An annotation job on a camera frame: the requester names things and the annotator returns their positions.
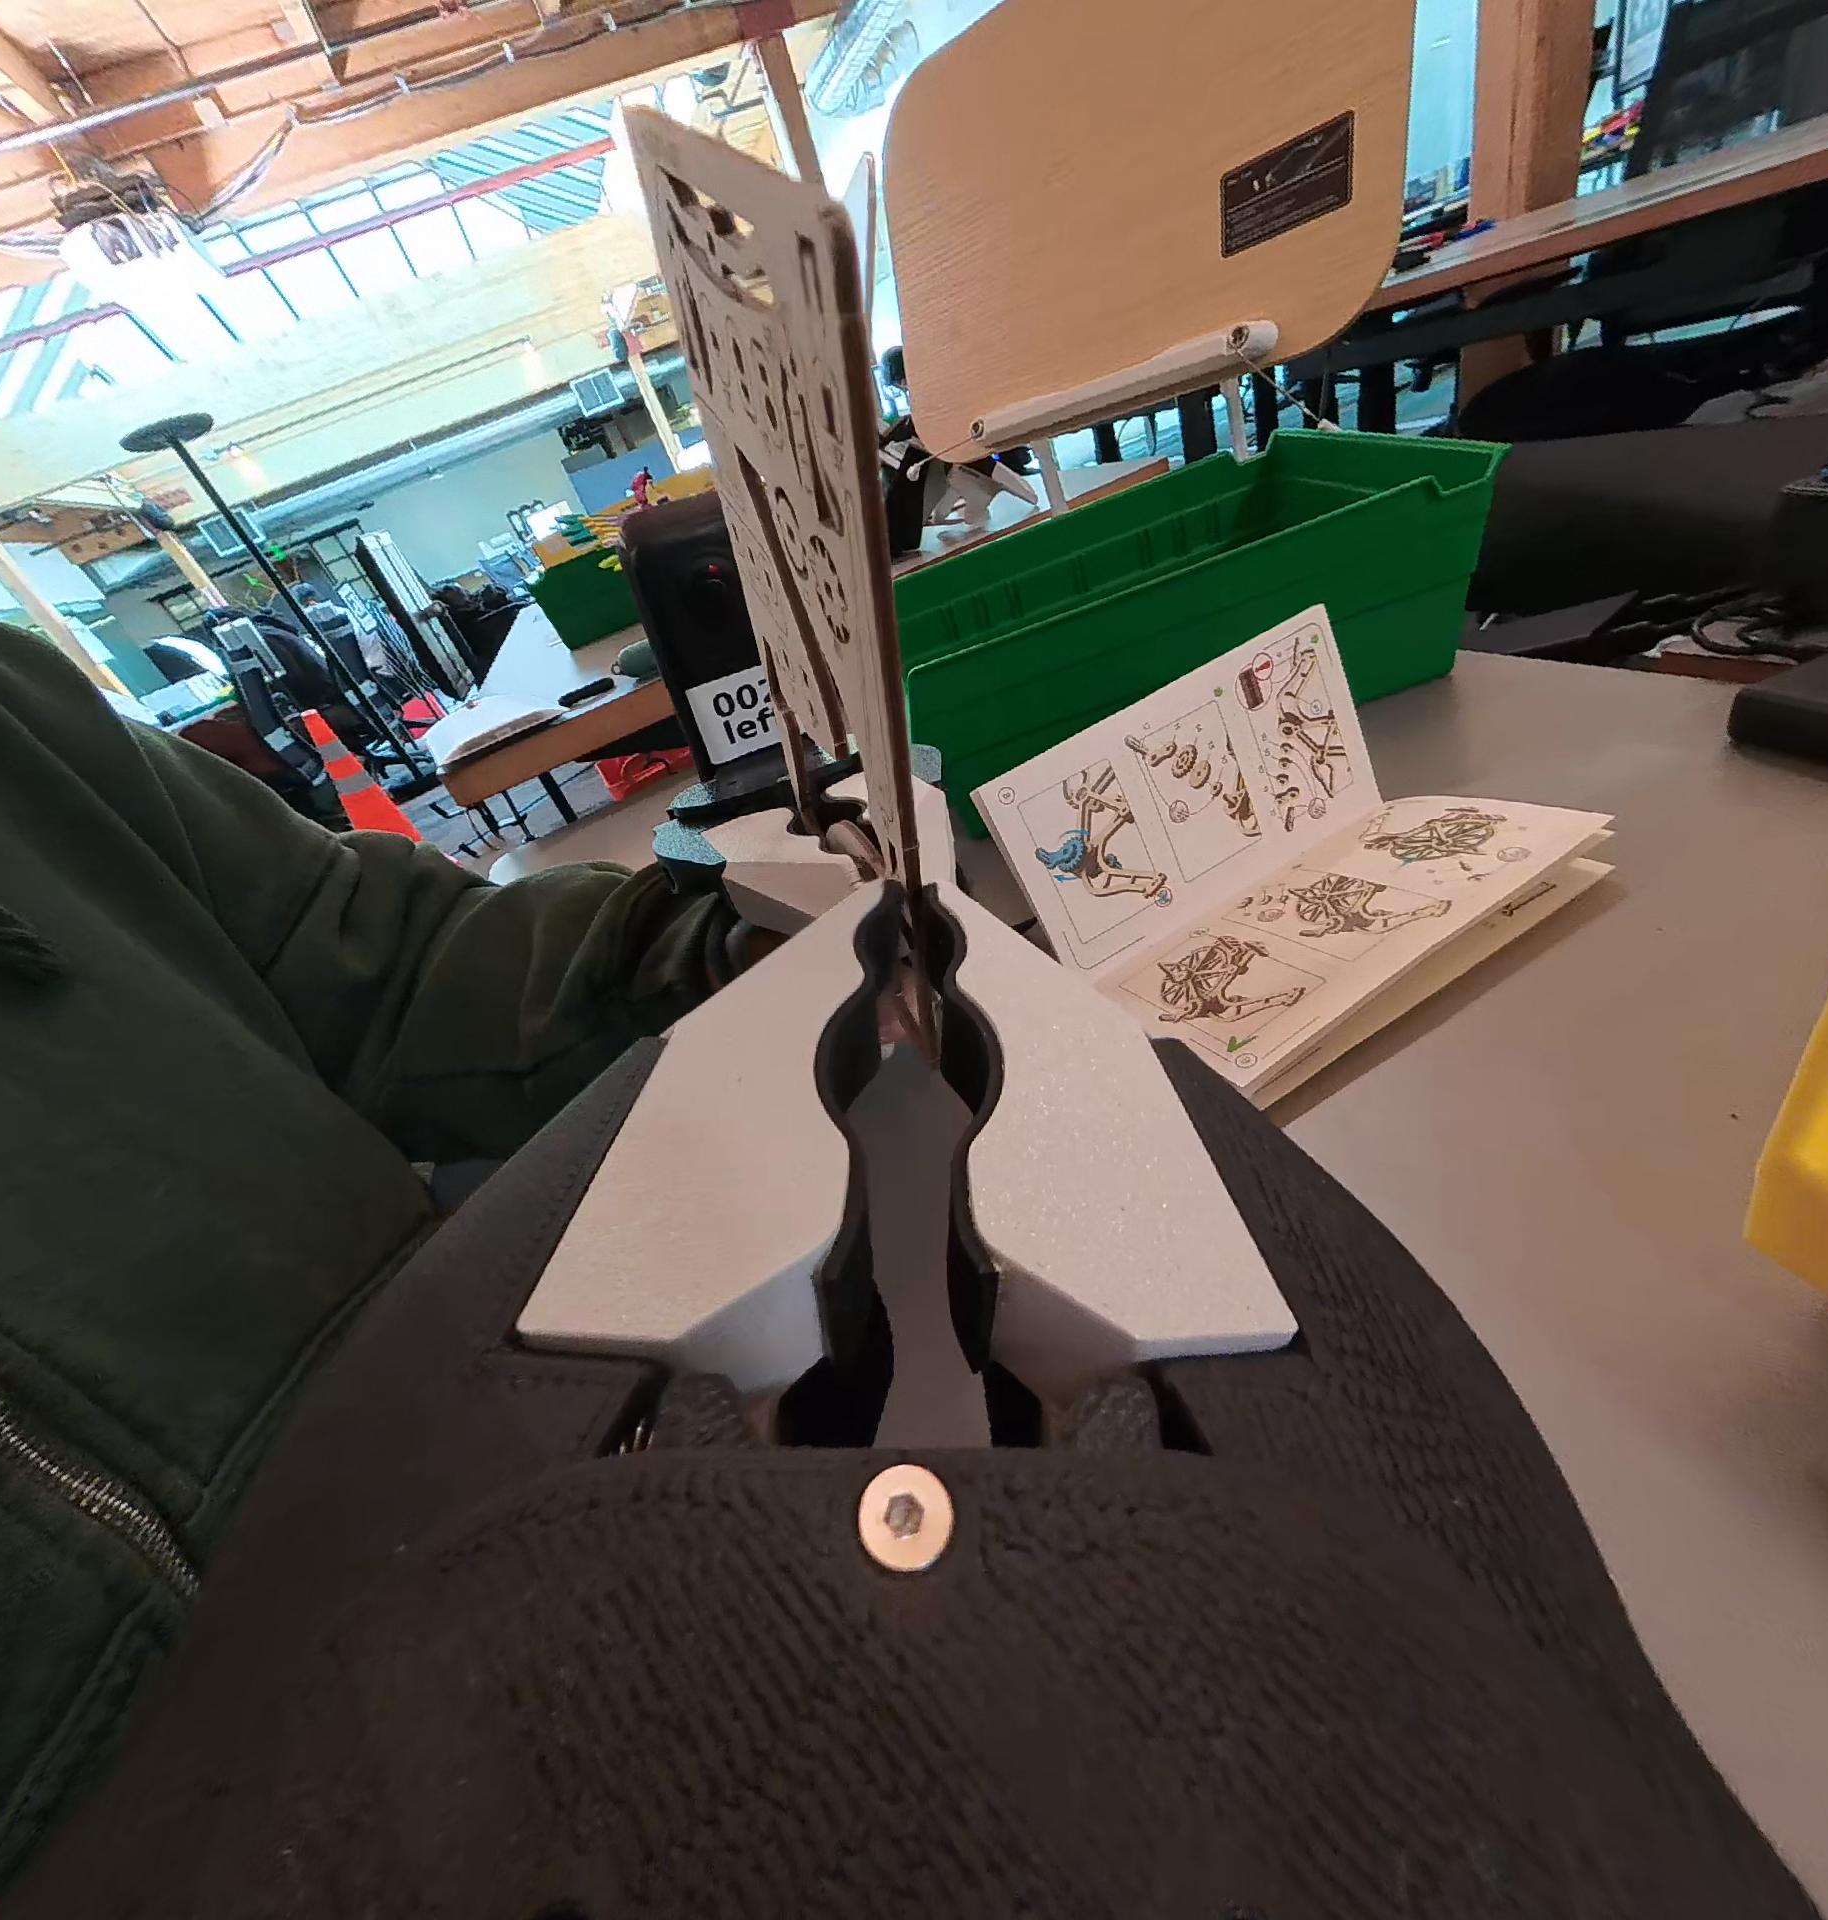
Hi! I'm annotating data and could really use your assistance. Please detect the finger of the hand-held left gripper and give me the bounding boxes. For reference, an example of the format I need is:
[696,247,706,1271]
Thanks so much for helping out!
[850,772,958,904]
[700,808,873,935]

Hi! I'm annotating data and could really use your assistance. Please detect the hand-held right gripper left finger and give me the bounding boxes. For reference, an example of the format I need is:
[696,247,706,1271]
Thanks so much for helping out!
[517,885,914,1388]

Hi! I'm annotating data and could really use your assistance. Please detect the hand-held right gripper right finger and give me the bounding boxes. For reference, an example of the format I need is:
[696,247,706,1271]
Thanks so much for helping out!
[913,897,1301,1373]

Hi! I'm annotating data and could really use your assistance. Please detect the green plastic bin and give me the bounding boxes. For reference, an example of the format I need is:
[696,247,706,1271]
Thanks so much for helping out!
[891,426,1511,842]

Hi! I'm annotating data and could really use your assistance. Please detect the wooden puzzle sheet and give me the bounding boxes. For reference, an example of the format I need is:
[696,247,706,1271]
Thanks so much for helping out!
[616,105,930,1053]

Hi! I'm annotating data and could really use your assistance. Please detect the yellow plastic bin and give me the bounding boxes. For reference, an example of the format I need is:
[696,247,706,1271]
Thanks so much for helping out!
[1742,885,1828,1325]

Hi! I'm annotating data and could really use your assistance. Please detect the person's left forearm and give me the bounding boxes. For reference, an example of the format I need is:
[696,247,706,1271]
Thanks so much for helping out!
[0,605,744,1163]

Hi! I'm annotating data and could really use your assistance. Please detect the grey desk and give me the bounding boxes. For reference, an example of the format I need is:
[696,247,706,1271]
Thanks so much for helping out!
[486,645,1828,1920]

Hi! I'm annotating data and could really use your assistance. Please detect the colourful plastic toy set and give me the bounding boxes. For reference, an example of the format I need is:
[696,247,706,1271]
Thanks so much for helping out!
[527,501,720,652]

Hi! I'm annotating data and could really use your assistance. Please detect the wooden-edged table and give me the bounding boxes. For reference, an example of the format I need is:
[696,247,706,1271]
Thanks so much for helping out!
[434,601,674,812]

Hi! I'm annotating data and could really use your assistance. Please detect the open white notebook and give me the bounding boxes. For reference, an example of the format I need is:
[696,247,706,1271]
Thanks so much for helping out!
[426,695,566,779]

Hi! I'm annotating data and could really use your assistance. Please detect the illustrated instruction booklet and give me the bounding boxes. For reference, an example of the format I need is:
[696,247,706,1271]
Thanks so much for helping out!
[971,605,1618,1113]

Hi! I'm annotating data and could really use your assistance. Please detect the orange traffic cone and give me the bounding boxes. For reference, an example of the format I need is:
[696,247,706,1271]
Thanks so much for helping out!
[300,709,423,845]

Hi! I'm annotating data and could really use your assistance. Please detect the black floor lamp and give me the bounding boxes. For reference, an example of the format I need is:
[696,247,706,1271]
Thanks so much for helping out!
[120,410,428,790]

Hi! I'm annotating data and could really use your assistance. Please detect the black office chair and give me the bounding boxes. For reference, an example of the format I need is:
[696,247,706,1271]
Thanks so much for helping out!
[1453,181,1828,620]

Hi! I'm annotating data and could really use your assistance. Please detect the long wooden table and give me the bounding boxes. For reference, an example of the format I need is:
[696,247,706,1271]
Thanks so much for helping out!
[1357,96,1828,325]

